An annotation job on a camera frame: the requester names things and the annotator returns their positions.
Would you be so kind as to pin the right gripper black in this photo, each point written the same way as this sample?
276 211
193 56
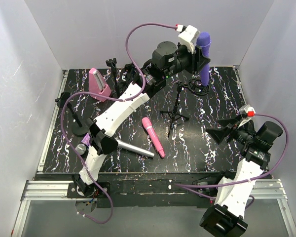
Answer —
233 131

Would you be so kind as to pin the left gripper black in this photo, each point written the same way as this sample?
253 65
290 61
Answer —
197 59

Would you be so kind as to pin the purple matte microphone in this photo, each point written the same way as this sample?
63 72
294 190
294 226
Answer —
204 41

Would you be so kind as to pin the black round-base clip stand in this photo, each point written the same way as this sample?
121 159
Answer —
112 64

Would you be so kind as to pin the silver grey microphone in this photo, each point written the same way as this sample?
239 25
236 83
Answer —
134 149

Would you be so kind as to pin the purple glitter microphone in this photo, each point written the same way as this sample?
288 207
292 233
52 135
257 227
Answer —
82 147

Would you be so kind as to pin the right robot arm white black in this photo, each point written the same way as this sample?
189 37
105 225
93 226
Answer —
226 217

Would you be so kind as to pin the black folded tripod stand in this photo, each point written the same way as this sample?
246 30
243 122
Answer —
130 74

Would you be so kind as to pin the black left-edge clip stand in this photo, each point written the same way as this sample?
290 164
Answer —
78 127

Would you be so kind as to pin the pink microphone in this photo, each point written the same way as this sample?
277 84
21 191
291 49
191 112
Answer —
149 129

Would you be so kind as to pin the pink metronome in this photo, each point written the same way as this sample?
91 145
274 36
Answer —
97 83

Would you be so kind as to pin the black tripod shock-mount stand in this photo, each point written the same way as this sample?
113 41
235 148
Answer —
178 103

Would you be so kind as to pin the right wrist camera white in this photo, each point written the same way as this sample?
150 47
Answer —
247 112

